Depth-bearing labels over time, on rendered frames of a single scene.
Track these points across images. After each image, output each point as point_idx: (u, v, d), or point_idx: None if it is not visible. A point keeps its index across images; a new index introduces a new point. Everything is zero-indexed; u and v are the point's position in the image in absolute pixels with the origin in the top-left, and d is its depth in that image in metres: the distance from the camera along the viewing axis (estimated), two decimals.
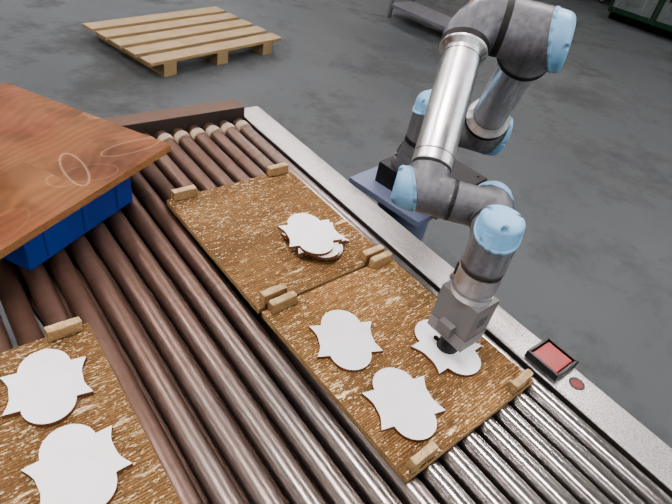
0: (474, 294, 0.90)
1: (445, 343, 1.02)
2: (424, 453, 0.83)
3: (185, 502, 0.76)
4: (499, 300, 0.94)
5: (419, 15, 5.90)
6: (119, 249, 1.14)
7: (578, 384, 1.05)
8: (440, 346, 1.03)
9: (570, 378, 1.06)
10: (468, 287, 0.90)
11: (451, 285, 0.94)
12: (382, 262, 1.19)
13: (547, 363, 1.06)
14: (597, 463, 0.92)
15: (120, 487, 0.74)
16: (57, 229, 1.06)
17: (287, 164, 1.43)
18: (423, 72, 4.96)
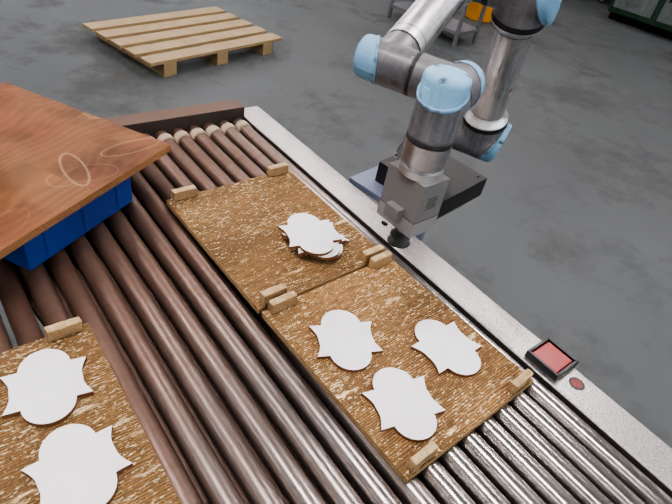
0: (420, 166, 0.84)
1: (395, 236, 0.96)
2: (424, 453, 0.83)
3: (185, 502, 0.76)
4: (449, 178, 0.88)
5: None
6: (119, 249, 1.14)
7: (578, 384, 1.05)
8: (390, 240, 0.97)
9: (570, 378, 1.06)
10: (413, 158, 0.84)
11: (398, 163, 0.88)
12: (382, 262, 1.19)
13: (547, 363, 1.06)
14: (597, 463, 0.92)
15: (120, 487, 0.74)
16: (57, 229, 1.06)
17: (287, 164, 1.43)
18: None
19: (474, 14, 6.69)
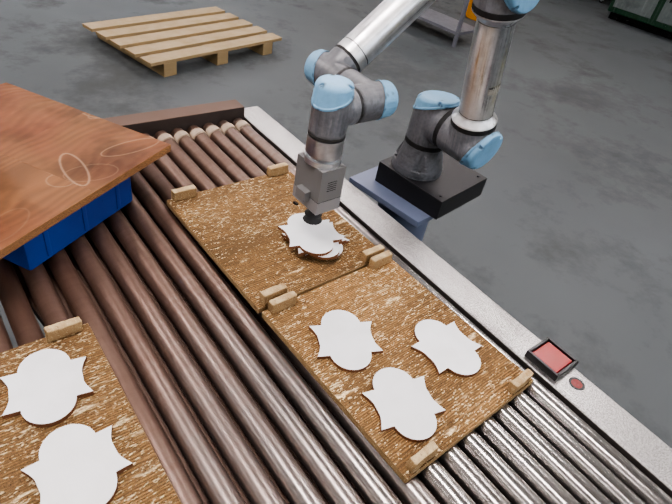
0: (318, 156, 1.04)
1: (308, 215, 1.16)
2: (424, 453, 0.83)
3: (185, 502, 0.76)
4: (346, 166, 1.08)
5: (419, 15, 5.90)
6: (119, 249, 1.14)
7: (578, 384, 1.05)
8: (305, 218, 1.17)
9: (570, 378, 1.06)
10: (313, 149, 1.04)
11: (304, 153, 1.08)
12: (382, 262, 1.19)
13: (547, 363, 1.06)
14: (597, 463, 0.92)
15: (120, 487, 0.74)
16: (57, 229, 1.06)
17: (287, 164, 1.43)
18: (423, 72, 4.96)
19: (474, 14, 6.69)
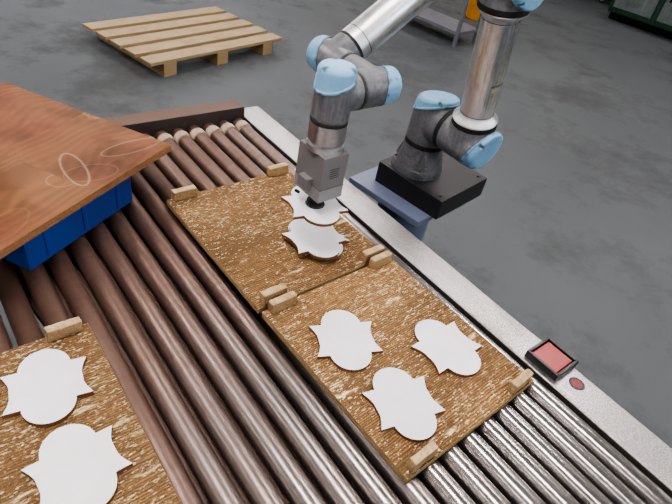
0: (320, 142, 1.02)
1: (311, 198, 1.13)
2: (424, 453, 0.83)
3: (185, 502, 0.76)
4: (348, 153, 1.06)
5: (419, 15, 5.90)
6: (119, 249, 1.14)
7: (578, 384, 1.05)
8: (307, 202, 1.14)
9: (570, 378, 1.06)
10: (315, 135, 1.02)
11: (306, 140, 1.06)
12: (382, 262, 1.19)
13: (547, 363, 1.06)
14: (597, 463, 0.92)
15: (120, 487, 0.74)
16: (57, 229, 1.06)
17: (287, 164, 1.43)
18: (423, 72, 4.96)
19: (474, 14, 6.69)
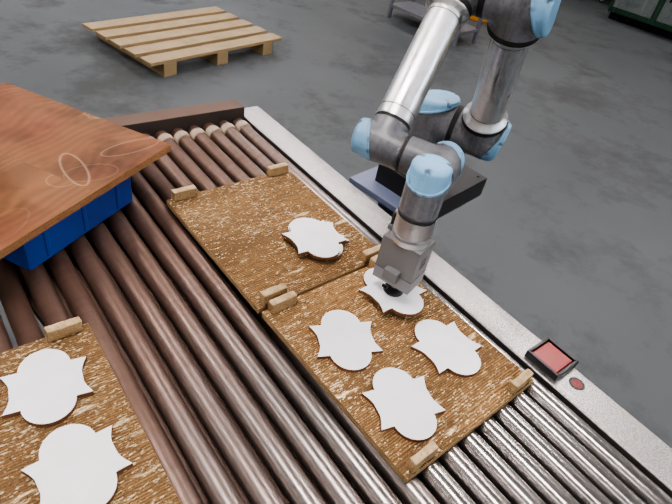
0: (415, 238, 0.98)
1: (392, 287, 1.09)
2: (424, 453, 0.83)
3: (185, 502, 0.76)
4: (435, 241, 1.03)
5: (419, 15, 5.90)
6: (119, 249, 1.14)
7: (578, 384, 1.05)
8: (387, 291, 1.10)
9: (570, 378, 1.06)
10: (409, 233, 0.98)
11: (391, 234, 1.02)
12: None
13: (547, 363, 1.06)
14: (597, 463, 0.92)
15: (120, 487, 0.74)
16: (57, 229, 1.06)
17: (287, 164, 1.43)
18: None
19: None
